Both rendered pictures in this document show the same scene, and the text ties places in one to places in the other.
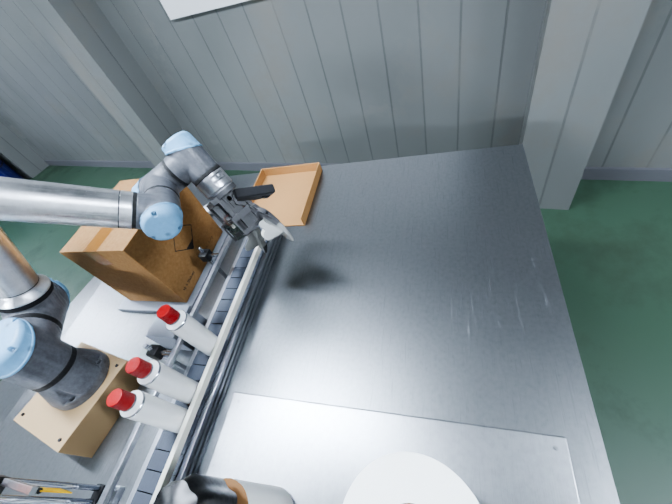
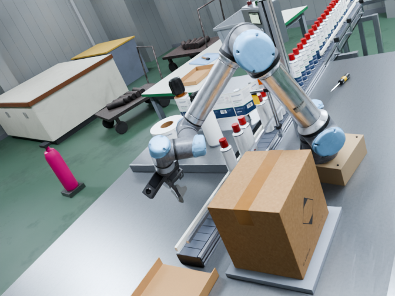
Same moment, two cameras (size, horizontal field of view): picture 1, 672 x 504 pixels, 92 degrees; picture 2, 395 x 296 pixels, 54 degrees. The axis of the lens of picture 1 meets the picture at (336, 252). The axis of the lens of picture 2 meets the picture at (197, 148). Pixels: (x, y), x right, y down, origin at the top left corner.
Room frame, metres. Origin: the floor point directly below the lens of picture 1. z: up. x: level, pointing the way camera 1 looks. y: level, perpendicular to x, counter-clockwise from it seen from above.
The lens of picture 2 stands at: (1.92, 0.64, 1.80)
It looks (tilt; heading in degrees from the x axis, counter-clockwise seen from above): 26 degrees down; 194
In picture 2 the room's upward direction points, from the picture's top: 24 degrees counter-clockwise
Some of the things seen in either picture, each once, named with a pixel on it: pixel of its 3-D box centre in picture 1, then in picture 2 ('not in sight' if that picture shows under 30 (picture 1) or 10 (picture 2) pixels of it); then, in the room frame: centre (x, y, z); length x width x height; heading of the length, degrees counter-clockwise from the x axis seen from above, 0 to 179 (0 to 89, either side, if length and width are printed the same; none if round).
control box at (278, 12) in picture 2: not in sight; (264, 24); (0.10, 0.70, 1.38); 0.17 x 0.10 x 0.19; 27
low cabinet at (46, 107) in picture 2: not in sight; (57, 99); (-4.34, -2.87, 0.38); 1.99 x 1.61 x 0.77; 51
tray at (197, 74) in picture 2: not in sight; (196, 75); (-1.41, 0.07, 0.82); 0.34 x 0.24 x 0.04; 147
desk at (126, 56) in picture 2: not in sight; (109, 64); (-5.67, -2.21, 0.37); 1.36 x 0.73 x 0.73; 51
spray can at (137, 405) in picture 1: (151, 410); (247, 135); (0.33, 0.48, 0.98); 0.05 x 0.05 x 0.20
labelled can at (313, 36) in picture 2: not in sight; (314, 44); (-0.60, 0.99, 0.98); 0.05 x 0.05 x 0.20
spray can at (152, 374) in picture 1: (166, 380); (241, 143); (0.38, 0.45, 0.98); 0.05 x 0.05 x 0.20
